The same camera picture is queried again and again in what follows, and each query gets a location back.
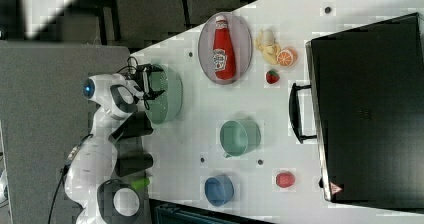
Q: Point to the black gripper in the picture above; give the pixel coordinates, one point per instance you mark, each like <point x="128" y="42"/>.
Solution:
<point x="141" y="77"/>

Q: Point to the green strainer bowl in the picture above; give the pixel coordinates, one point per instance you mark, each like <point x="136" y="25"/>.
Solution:
<point x="167" y="105"/>

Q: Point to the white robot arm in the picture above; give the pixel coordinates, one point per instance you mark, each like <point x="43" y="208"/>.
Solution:
<point x="88" y="172"/>

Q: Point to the black cylinder upper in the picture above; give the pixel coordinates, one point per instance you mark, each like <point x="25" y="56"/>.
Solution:
<point x="136" y="125"/>

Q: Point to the black cylinder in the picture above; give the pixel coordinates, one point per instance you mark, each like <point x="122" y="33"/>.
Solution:
<point x="136" y="125"/>
<point x="128" y="165"/>

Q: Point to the red ketchup bottle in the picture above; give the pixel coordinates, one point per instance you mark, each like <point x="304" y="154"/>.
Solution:
<point x="223" y="52"/>

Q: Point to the black cylinder lower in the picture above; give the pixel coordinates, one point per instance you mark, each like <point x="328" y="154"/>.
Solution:
<point x="128" y="165"/>

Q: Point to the grey plate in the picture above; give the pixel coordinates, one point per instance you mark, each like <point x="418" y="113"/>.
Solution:
<point x="241" y="41"/>

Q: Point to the green cup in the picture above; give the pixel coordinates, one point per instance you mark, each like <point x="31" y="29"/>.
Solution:
<point x="239" y="137"/>

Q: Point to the green marker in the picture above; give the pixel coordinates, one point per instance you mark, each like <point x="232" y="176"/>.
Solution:
<point x="140" y="183"/>

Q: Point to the yellow banana toy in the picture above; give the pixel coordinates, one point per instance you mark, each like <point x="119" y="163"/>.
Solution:
<point x="266" y="44"/>

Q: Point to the small red strawberry toy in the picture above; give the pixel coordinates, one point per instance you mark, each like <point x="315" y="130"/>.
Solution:
<point x="272" y="77"/>

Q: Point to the blue cup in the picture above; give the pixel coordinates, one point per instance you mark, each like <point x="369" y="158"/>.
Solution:
<point x="219" y="190"/>

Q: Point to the orange slice toy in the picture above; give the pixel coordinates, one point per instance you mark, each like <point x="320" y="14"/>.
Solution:
<point x="287" y="57"/>

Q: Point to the large red strawberry toy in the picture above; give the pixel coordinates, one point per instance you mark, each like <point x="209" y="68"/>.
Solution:
<point x="285" y="179"/>

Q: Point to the black toaster oven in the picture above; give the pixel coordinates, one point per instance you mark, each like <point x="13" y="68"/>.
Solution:
<point x="367" y="88"/>

